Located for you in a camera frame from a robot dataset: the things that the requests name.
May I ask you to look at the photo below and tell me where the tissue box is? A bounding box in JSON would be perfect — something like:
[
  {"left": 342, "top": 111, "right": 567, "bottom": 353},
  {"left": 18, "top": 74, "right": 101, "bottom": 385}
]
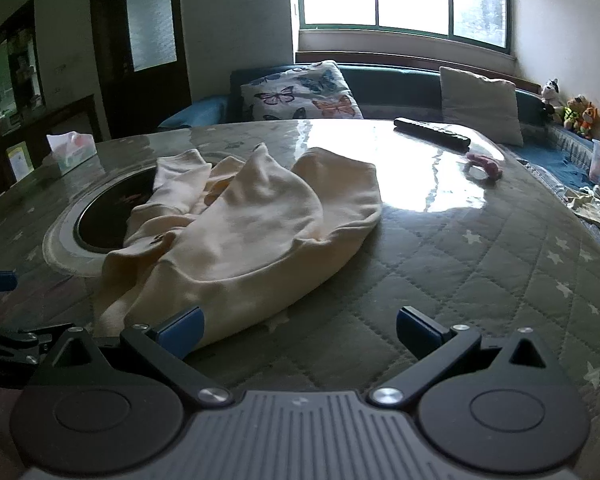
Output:
[{"left": 46, "top": 131, "right": 97, "bottom": 177}]

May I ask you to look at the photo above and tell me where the pile of light clothes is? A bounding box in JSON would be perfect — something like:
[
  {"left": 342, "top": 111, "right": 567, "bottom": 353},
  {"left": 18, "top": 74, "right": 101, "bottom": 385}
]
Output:
[{"left": 562, "top": 185, "right": 600, "bottom": 235}]

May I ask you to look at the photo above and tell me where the butterfly print pillow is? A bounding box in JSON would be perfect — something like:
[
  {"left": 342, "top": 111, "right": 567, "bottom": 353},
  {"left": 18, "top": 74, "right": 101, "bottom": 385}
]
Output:
[{"left": 240, "top": 60, "right": 365, "bottom": 122}]

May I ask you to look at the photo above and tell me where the cream knit garment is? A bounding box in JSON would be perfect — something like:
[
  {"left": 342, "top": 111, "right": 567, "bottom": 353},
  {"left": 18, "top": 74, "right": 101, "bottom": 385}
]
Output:
[{"left": 94, "top": 142, "right": 384, "bottom": 351}]

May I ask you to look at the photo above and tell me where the pink scrunchie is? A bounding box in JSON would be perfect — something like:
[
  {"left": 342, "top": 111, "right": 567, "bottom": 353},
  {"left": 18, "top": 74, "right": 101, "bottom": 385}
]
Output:
[{"left": 464, "top": 152, "right": 504, "bottom": 182}]

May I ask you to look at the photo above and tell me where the yellow paper sheet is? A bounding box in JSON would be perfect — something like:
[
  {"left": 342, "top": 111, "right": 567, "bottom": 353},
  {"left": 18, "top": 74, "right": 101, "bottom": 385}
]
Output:
[{"left": 5, "top": 141, "right": 34, "bottom": 183}]

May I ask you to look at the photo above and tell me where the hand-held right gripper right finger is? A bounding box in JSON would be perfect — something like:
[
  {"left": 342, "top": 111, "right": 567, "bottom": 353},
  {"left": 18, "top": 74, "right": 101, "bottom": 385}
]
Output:
[{"left": 367, "top": 306, "right": 568, "bottom": 407}]

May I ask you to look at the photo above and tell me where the dark door with glass panel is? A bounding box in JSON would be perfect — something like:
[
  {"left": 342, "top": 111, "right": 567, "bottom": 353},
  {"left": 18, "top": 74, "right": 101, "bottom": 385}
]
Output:
[{"left": 89, "top": 0, "right": 193, "bottom": 140}]

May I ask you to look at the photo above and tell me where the dark wooden cabinet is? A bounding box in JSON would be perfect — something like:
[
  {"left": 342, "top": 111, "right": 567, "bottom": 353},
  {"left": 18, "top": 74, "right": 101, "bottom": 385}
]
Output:
[{"left": 0, "top": 0, "right": 112, "bottom": 208}]

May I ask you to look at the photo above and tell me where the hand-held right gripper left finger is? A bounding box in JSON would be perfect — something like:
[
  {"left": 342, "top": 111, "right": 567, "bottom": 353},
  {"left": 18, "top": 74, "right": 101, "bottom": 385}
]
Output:
[{"left": 40, "top": 306, "right": 233, "bottom": 407}]

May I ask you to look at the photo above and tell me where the teal sofa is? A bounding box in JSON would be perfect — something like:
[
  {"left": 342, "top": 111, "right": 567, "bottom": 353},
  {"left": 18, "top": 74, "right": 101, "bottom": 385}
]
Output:
[{"left": 157, "top": 63, "right": 600, "bottom": 211}]

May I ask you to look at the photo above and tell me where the round black built-in cooktop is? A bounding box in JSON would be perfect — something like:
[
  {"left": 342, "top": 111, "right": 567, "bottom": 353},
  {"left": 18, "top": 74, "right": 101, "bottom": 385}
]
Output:
[{"left": 42, "top": 165, "right": 216, "bottom": 278}]

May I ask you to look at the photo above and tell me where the plush with yellow vest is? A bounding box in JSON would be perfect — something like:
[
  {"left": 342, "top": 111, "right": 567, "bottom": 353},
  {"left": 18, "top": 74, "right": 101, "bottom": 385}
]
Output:
[{"left": 562, "top": 95, "right": 588, "bottom": 132}]

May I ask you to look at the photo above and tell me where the beige pillow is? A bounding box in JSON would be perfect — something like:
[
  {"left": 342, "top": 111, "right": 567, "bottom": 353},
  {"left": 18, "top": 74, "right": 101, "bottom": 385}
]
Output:
[{"left": 439, "top": 66, "right": 525, "bottom": 147}]

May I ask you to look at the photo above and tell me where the black remote control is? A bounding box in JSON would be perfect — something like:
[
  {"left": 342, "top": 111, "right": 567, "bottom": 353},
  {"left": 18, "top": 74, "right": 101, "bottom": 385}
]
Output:
[{"left": 393, "top": 117, "right": 472, "bottom": 149}]

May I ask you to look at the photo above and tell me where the orange tiger plush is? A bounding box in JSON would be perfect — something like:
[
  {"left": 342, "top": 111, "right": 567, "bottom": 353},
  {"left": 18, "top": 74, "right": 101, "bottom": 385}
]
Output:
[{"left": 577, "top": 102, "right": 599, "bottom": 140}]

